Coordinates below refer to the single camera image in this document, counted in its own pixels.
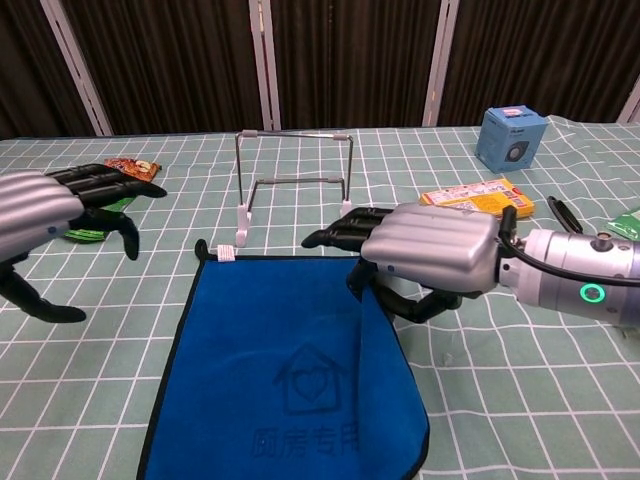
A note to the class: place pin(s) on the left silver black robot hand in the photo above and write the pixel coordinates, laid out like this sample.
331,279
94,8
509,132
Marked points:
35,205

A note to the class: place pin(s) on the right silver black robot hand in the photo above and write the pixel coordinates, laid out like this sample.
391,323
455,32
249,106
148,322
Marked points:
435,245

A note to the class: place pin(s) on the blue kitchen towel black trim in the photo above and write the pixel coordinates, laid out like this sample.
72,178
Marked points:
275,325

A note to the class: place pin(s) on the yellow flat carton box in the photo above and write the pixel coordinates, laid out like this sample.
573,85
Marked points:
480,195

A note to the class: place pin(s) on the green snack bag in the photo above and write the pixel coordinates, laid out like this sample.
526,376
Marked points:
135,167

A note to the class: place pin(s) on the light blue cube box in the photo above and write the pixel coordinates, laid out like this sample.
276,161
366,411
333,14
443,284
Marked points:
510,140

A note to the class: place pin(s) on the dark brown curtain panel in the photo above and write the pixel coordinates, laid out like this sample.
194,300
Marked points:
350,65
540,50
25,65
165,65

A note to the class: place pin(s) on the green white checked tablecloth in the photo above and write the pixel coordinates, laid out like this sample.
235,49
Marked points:
100,375

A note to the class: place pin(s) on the green foil packet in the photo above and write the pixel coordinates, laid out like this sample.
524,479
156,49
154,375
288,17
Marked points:
627,222

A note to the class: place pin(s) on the white partition post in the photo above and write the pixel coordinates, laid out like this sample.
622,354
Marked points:
440,65
265,65
75,65
631,107

